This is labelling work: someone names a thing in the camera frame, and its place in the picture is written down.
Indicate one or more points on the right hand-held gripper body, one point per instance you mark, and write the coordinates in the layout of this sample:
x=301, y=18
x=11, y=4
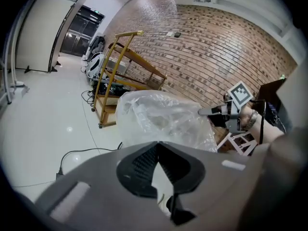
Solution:
x=239, y=95

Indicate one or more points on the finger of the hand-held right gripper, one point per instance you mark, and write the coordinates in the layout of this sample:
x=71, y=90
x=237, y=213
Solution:
x=211, y=111

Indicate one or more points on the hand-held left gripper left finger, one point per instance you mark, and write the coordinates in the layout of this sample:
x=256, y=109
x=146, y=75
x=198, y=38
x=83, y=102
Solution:
x=134, y=174

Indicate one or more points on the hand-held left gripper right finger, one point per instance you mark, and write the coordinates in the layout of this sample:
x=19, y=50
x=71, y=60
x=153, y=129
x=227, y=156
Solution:
x=185, y=172

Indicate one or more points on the clear plastic bag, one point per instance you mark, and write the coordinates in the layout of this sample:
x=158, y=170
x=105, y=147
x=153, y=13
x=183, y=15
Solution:
x=156, y=114

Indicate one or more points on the person's right forearm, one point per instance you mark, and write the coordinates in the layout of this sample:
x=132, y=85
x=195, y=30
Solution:
x=269, y=131

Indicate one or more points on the silver wrist watch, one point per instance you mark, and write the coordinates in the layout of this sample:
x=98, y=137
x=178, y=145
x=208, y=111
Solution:
x=252, y=120

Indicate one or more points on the black flat monitor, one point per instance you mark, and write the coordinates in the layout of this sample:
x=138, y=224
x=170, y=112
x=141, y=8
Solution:
x=269, y=93

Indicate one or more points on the white metal shelf rack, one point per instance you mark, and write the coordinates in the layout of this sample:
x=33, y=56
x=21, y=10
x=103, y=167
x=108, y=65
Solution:
x=238, y=135

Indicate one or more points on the black items in cart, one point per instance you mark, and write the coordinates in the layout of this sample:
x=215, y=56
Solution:
x=113, y=89

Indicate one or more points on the wooden rattan shelf cart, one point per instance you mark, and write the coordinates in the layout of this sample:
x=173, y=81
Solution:
x=134, y=56

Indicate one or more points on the white box on cart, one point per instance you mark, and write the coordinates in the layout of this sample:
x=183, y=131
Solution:
x=116, y=65

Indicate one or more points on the white and black robot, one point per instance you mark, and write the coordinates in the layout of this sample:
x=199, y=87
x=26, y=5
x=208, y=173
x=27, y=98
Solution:
x=95, y=64

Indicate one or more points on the white curved floor stand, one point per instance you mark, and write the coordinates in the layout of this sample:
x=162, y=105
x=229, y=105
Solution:
x=20, y=89

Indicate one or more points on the black glass door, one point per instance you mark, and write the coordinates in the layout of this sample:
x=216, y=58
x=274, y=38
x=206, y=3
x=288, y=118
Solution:
x=77, y=32

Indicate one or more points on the green exit sign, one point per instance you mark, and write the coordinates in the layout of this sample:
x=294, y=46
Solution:
x=95, y=10

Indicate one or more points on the black wall switch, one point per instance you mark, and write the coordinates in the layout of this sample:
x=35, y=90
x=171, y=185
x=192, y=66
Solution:
x=177, y=34

